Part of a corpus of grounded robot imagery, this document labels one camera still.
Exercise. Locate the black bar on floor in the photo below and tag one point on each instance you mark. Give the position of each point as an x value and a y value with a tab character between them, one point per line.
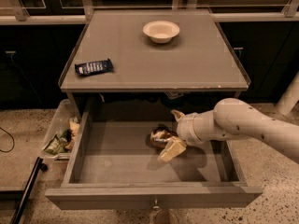
39	166

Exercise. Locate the white bowl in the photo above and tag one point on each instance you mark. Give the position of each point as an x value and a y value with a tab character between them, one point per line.
161	32

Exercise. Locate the clear plastic bin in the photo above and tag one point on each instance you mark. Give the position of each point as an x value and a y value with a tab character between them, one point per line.
59	126

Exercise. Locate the dark blue snack bar wrapper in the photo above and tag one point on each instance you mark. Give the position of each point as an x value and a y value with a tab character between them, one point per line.
94	68

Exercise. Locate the orange soda can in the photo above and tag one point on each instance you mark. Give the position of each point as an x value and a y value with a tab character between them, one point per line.
160	136

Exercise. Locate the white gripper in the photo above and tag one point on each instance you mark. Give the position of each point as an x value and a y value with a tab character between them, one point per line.
186	128

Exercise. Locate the open grey top drawer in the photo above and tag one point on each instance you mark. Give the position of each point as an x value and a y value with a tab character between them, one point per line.
113	165

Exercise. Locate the green snack bag in bin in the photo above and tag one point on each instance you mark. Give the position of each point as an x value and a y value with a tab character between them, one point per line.
56	145

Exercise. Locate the yellow snack bag in bin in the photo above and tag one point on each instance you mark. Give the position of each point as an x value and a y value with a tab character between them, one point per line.
71	133

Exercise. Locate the grey cabinet with counter top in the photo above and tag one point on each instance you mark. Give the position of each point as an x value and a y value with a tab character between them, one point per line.
198	59

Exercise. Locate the white window frame rail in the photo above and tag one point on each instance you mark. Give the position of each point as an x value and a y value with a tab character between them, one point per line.
81	11

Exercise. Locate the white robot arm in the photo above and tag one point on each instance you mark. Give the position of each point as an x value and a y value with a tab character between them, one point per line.
231	119

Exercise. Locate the metal drawer knob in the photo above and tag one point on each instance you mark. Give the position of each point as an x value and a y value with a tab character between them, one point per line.
155	206

